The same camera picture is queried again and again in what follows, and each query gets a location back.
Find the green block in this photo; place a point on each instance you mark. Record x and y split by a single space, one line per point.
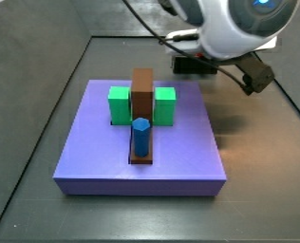
165 106
120 105

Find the blue hexagonal peg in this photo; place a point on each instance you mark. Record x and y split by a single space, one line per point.
141 132

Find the brown L-shaped block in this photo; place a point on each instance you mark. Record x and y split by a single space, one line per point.
143 97

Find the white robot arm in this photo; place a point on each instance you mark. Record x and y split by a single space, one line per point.
229 27

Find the right green block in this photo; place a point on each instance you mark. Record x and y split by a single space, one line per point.
165 106

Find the left green block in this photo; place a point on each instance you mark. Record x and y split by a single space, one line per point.
120 105

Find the purple base board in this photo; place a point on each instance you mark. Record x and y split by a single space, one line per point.
98 164

